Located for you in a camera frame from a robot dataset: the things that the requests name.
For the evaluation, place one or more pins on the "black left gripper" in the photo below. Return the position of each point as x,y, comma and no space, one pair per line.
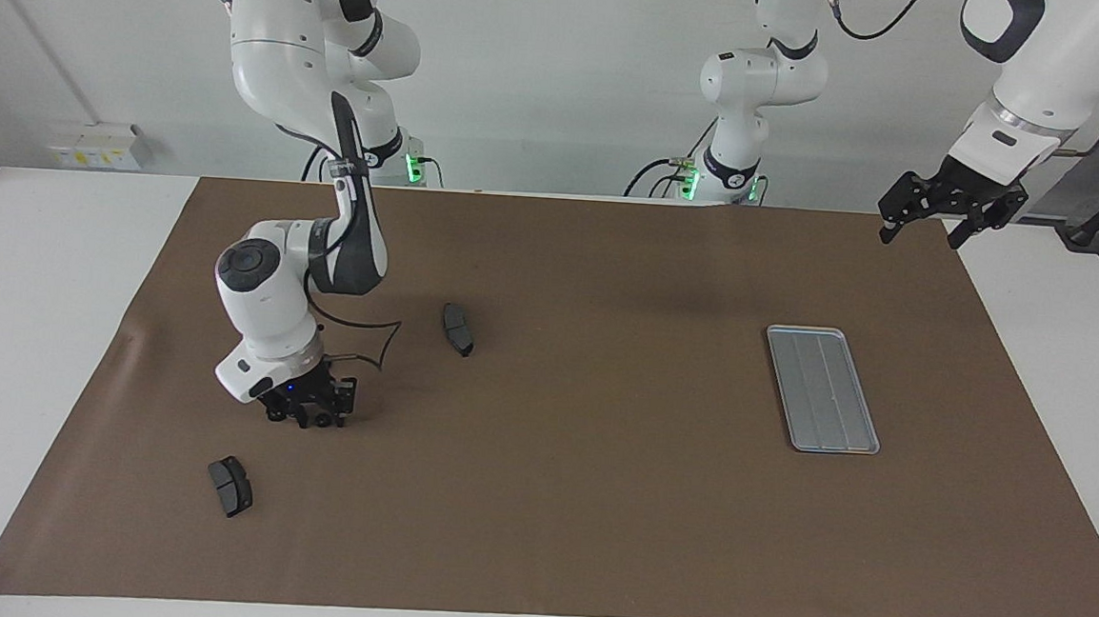
967,189

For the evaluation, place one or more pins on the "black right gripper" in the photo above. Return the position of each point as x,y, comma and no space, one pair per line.
315,390

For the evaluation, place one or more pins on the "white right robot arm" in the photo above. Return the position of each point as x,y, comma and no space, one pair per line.
264,301

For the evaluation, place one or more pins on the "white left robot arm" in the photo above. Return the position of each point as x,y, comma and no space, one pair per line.
1051,72

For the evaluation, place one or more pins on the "silver metal tray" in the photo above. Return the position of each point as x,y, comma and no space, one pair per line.
821,392

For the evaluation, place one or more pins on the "short dark brake pad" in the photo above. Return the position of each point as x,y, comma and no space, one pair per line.
231,489

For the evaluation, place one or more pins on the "long dark brake pad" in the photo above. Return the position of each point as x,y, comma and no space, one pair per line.
458,332

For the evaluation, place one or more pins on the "brown paper table mat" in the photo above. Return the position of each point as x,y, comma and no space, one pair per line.
595,493

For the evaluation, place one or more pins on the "white yellow wall box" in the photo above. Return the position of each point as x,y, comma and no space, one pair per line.
96,149

